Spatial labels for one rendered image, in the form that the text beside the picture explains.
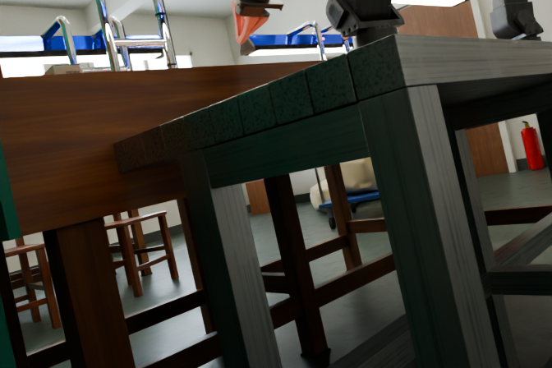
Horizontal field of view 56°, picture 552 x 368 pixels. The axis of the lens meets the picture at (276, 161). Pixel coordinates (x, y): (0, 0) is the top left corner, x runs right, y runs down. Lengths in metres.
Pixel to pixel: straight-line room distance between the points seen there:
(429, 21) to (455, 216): 5.82
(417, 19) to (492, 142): 1.60
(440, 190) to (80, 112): 0.46
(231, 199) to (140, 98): 0.23
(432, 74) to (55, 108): 0.45
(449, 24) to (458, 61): 5.63
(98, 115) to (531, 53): 0.52
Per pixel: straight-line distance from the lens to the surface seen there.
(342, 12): 0.74
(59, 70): 0.74
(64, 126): 0.69
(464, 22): 6.03
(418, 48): 0.42
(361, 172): 4.23
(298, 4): 7.38
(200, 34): 8.04
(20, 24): 6.76
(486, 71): 0.52
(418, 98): 0.40
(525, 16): 1.26
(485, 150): 5.99
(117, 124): 0.72
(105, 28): 1.31
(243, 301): 0.58
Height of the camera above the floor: 0.60
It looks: 1 degrees up
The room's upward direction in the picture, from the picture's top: 13 degrees counter-clockwise
